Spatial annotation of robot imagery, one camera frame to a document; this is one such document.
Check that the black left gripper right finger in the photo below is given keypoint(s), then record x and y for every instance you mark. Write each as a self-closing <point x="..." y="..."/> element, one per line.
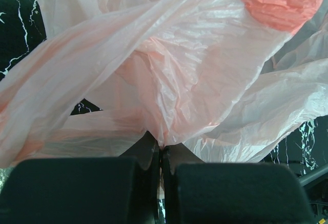
<point x="199" y="192"/>

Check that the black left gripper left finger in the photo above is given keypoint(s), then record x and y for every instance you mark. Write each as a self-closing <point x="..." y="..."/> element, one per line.
<point x="85" y="190"/>

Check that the pink plastic bag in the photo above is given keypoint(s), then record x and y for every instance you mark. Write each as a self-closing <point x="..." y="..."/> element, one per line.
<point x="229" y="79"/>

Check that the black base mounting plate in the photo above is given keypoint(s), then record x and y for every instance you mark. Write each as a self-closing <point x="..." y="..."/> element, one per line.
<point x="315" y="185"/>

